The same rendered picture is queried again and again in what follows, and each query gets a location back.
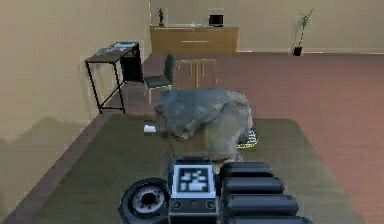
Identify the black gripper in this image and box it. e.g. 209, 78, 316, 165
118, 177, 172, 224

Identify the black metal side table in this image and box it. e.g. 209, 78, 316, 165
84, 41, 141, 115

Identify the dark figurine statue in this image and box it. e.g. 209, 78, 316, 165
157, 7, 166, 27

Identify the grey tan rock sculpture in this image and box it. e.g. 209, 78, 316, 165
153, 88, 254, 163

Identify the wooden sideboard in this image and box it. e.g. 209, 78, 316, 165
149, 25, 240, 55

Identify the potted house plant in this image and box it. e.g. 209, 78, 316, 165
292, 8, 314, 57

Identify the dark green chair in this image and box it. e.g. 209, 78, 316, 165
143, 53, 177, 106

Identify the black white patterned disc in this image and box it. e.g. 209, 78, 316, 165
236, 129, 260, 150

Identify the blue grey magazine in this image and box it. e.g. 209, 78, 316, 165
96, 41, 138, 55

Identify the black cabinet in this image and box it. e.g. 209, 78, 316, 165
120, 43, 144, 83

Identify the olive green rug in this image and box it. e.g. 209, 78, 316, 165
30, 114, 366, 224

